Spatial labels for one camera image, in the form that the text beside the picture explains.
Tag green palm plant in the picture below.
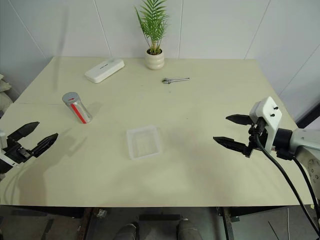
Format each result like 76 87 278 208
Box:
134 0 170 55

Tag grey cylinder with red arrow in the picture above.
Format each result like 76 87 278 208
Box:
61 91 80 106

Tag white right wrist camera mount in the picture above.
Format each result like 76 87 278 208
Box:
249 96 283 153

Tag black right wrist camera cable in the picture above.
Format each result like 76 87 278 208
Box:
251 124 316 240

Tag dark rounded shape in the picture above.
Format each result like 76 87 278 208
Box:
175 218 201 240
115 221 140 240

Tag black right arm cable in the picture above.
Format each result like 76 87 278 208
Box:
291 156 320 229

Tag clear rectangular plastic container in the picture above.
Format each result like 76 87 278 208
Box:
126 124 163 161

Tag white oblong plastic case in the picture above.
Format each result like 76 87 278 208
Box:
84 58 125 84

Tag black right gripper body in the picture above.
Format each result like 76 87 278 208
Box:
247 116 269 151

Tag cream fabric sack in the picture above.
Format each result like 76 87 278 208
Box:
0 73 14 118

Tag cream ribbed plant pot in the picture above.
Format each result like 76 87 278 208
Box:
144 47 166 71

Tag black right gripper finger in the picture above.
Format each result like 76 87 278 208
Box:
225 114 255 126
212 136 254 159

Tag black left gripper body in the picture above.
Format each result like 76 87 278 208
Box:
4 136 35 165

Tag silver adjustable wrench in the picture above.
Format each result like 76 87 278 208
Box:
161 77 191 85

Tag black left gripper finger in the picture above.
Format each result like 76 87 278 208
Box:
30 132 59 159
6 121 40 146

